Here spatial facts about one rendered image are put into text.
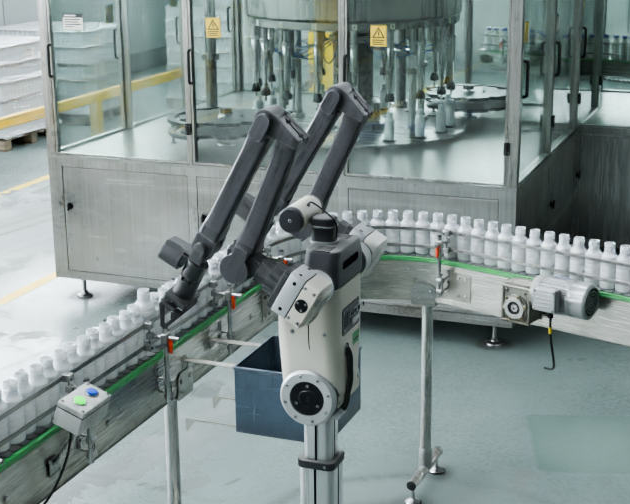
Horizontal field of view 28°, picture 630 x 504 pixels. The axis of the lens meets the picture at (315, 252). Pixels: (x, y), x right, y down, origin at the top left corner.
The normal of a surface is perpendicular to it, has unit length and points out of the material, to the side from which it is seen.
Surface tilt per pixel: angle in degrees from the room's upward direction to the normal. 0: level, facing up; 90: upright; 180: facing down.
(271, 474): 0
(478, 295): 90
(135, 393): 90
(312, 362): 101
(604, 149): 90
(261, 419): 90
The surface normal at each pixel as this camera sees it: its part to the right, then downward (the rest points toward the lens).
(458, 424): -0.01, -0.96
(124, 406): 0.93, 0.09
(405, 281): -0.26, 0.26
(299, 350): -0.36, 0.43
